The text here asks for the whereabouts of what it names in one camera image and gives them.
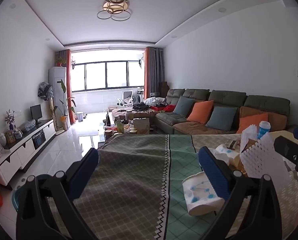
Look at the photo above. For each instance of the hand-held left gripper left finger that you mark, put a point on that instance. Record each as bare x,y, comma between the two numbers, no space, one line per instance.
85,172

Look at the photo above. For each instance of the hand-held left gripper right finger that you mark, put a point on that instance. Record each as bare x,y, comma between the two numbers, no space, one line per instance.
214,175

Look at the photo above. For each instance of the white blue-dotted paper cup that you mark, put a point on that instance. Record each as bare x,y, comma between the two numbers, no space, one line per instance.
196,192

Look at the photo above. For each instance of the gold snack wrapper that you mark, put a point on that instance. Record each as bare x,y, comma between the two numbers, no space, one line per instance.
250,145
237,163

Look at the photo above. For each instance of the white foam wrap sheet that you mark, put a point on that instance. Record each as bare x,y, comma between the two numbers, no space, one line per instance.
259,157

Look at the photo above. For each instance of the teal trash bin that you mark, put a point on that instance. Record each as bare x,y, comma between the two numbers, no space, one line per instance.
15,197

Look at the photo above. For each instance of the blue white lidded cup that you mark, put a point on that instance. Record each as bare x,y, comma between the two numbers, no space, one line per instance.
263,131

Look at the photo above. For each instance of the brown cushion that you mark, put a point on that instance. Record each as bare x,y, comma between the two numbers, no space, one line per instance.
276,120

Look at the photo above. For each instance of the black white snack packet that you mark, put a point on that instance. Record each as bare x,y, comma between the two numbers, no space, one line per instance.
232,144

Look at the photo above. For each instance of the dark coffee table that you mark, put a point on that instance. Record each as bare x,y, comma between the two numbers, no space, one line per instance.
104,137

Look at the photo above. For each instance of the white green plastic wrapper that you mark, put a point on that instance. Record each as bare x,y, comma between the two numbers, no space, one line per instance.
249,132

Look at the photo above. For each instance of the orange cushion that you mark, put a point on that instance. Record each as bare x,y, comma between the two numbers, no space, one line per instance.
200,112
250,123

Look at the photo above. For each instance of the green grey patterned tablecloth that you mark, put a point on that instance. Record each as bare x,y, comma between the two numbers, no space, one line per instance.
129,180

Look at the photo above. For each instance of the small white waste bin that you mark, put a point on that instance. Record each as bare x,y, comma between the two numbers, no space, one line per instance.
80,117

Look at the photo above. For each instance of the grey-blue cushion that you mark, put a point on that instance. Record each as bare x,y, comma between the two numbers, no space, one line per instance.
184,106
221,118

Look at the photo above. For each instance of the tall plant in yellow pot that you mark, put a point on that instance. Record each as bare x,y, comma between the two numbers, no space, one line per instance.
63,120

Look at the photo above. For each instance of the group of glass jars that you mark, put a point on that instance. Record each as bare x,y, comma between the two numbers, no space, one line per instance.
122,122

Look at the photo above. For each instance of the white black TV cabinet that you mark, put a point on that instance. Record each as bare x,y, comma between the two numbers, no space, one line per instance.
19,152

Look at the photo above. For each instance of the clear plastic bag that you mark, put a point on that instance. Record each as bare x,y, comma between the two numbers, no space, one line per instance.
30,125

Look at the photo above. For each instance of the kraft paper bag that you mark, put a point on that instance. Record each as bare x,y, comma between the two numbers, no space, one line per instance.
141,126

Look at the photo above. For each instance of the green brown sofa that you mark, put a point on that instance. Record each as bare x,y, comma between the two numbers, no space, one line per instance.
226,98

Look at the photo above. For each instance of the blue white ceramic pot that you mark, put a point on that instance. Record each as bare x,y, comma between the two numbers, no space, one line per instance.
18,133

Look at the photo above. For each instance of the black monitor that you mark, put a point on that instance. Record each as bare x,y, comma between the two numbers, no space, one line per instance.
36,112

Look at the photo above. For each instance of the red cloth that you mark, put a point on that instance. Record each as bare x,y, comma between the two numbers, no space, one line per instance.
169,108

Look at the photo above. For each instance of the white office chair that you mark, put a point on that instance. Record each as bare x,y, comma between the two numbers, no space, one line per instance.
126,98

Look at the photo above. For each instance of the orange curtain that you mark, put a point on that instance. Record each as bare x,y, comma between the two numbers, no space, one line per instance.
147,72
69,85

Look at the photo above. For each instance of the white ceramic jar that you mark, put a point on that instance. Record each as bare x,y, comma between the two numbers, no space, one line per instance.
1,140

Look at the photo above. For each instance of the plant in small blue vase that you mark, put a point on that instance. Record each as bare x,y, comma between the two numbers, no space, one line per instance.
10,120

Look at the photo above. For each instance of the cloth covered standing fan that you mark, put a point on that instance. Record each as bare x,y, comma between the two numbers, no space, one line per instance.
45,90

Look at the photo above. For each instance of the pile of clothing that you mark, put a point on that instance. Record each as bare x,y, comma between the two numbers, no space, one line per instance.
149,103

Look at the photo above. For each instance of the white standing air conditioner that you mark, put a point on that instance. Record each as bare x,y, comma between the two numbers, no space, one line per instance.
57,77

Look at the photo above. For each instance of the black framed window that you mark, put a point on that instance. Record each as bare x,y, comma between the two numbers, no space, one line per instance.
106,75

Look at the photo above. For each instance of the small red-potted plant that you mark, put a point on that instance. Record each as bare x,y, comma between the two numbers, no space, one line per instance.
60,62

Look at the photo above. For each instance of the grey curtain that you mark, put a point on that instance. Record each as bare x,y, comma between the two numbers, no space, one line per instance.
157,70
62,57

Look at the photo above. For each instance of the wooden picture frame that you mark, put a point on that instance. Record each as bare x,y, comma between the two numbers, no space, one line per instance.
10,137

